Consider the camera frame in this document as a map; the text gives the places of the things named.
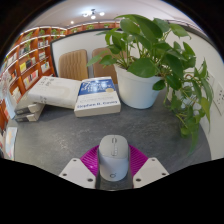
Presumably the thick white book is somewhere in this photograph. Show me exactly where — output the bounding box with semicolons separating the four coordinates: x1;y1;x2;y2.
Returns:
27;75;83;110

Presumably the green plant in white pot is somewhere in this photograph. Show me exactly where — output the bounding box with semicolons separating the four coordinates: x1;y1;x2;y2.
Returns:
87;13;214;154

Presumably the branched ceiling lamp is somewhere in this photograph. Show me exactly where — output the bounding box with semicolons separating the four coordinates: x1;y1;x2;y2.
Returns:
82;8;106;20

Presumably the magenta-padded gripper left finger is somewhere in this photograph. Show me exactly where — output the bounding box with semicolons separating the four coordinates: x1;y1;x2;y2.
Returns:
58;144;101;190

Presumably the orange wooden bookshelf unit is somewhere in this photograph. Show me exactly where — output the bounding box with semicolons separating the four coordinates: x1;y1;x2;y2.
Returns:
0;21;121;134

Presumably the light grey computer mouse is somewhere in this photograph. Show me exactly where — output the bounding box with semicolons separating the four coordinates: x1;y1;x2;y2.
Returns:
97;134;131;183

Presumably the tan upholstered chair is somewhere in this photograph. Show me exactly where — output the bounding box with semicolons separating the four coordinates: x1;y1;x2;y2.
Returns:
58;49;90;82
91;47;119;84

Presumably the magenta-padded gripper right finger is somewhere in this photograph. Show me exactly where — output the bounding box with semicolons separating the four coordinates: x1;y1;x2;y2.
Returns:
127;144;170;190

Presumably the white wall socket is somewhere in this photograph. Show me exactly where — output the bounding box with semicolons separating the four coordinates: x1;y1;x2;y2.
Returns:
213;83;224;116

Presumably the blue and white book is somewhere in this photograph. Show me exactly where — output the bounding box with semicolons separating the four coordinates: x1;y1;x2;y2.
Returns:
73;76;122;118

